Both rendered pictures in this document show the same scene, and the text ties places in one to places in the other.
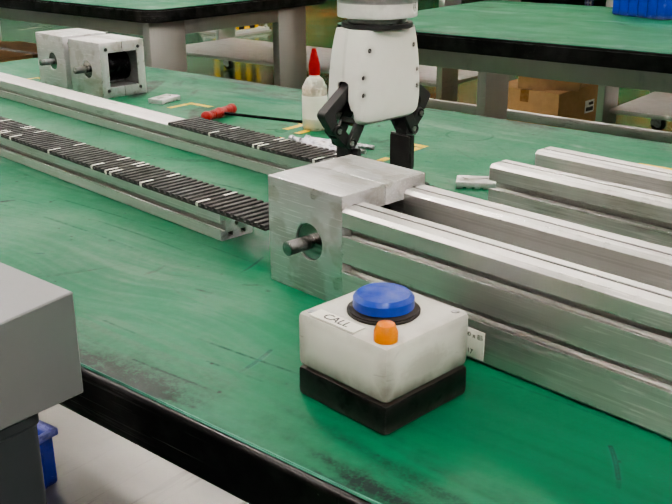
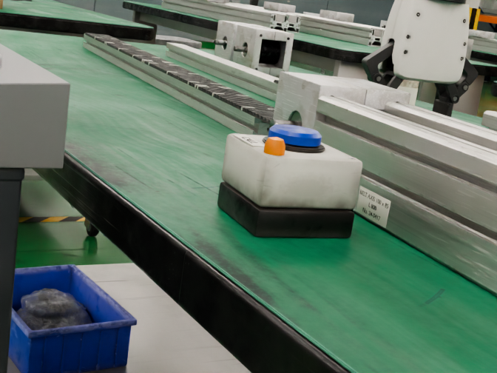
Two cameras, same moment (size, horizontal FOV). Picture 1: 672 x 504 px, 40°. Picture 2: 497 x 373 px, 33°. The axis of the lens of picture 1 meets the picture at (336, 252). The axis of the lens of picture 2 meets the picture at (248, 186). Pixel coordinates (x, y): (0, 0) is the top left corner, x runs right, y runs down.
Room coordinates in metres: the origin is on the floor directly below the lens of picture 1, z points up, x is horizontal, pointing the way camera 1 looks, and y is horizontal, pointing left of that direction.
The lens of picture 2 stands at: (-0.04, -0.21, 0.95)
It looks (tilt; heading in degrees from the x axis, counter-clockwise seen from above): 13 degrees down; 19
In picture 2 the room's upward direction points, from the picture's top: 8 degrees clockwise
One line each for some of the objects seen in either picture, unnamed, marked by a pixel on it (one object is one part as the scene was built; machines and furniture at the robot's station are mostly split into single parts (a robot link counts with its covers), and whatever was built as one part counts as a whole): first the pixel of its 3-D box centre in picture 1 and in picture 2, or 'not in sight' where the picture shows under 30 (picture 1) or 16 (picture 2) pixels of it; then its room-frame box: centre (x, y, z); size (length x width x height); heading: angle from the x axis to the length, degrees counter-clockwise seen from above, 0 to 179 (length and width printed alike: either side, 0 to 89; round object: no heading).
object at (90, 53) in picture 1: (101, 66); (257, 50); (1.65, 0.41, 0.83); 0.11 x 0.10 x 0.10; 136
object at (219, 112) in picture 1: (257, 117); not in sight; (1.40, 0.12, 0.79); 0.16 x 0.08 x 0.02; 62
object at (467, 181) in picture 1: (477, 182); not in sight; (1.05, -0.17, 0.78); 0.05 x 0.03 x 0.01; 80
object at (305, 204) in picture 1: (336, 229); (325, 128); (0.75, 0.00, 0.83); 0.12 x 0.09 x 0.10; 134
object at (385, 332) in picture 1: (385, 330); (275, 144); (0.51, -0.03, 0.85); 0.01 x 0.01 x 0.01
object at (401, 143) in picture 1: (409, 137); (450, 106); (1.04, -0.08, 0.84); 0.03 x 0.03 x 0.07; 44
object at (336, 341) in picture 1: (391, 346); (297, 183); (0.56, -0.04, 0.81); 0.10 x 0.08 x 0.06; 134
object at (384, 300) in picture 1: (383, 305); (293, 140); (0.55, -0.03, 0.84); 0.04 x 0.04 x 0.02
